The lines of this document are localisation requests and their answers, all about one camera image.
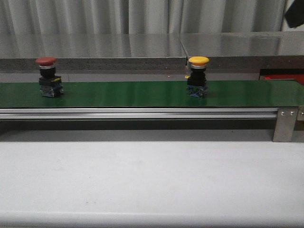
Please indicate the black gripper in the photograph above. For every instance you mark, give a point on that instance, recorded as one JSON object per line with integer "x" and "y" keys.
{"x": 295, "y": 14}

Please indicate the steel conveyor end plate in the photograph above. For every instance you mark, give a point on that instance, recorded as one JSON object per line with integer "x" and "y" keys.
{"x": 299, "y": 124}

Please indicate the grey pleated curtain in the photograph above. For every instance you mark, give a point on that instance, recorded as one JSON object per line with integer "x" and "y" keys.
{"x": 139, "y": 16}

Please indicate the green conveyor belt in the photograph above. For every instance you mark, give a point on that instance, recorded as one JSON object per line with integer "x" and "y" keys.
{"x": 242, "y": 93}

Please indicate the steel conveyor support bracket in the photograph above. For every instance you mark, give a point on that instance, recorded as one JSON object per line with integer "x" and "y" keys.
{"x": 285, "y": 124}

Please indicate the grey stone counter left slab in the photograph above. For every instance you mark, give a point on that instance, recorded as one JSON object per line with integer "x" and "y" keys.
{"x": 84, "y": 52}

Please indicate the aluminium conveyor side rail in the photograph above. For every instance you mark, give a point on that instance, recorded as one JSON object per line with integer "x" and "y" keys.
{"x": 11, "y": 114}

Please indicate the red plastic tray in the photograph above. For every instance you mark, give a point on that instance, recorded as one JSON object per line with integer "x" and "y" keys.
{"x": 295, "y": 77}

